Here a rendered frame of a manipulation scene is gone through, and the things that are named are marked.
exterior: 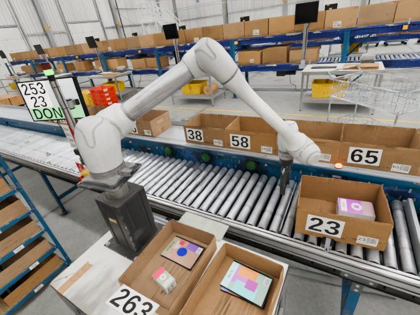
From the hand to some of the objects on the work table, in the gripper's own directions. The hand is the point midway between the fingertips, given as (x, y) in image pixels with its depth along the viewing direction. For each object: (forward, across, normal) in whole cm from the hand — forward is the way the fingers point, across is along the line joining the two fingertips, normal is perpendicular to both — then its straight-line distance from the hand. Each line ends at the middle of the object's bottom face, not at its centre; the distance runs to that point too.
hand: (284, 186), depth 137 cm
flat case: (+10, +58, -37) cm, 70 cm away
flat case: (+9, +60, -2) cm, 61 cm away
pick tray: (+10, +68, -36) cm, 77 cm away
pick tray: (+10, +70, -3) cm, 71 cm away
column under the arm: (+11, +60, -68) cm, 91 cm away
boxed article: (+10, +75, -35) cm, 84 cm away
